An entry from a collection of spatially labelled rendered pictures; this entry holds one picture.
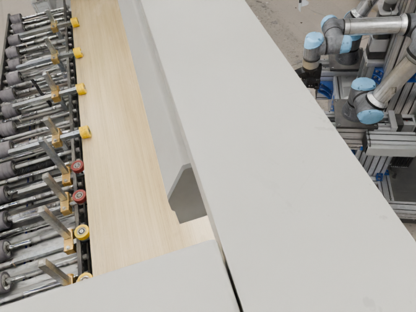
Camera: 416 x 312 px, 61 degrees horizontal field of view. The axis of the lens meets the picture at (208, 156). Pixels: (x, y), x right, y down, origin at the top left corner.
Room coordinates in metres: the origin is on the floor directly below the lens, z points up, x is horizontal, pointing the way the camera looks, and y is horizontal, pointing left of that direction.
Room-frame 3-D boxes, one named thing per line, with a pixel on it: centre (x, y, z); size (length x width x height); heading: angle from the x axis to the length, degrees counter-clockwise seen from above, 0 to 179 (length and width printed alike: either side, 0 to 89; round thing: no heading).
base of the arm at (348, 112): (1.32, -0.88, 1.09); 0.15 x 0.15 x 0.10
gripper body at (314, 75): (1.24, -0.54, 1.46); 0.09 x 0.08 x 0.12; 74
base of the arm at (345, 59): (1.80, -1.02, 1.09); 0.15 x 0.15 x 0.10
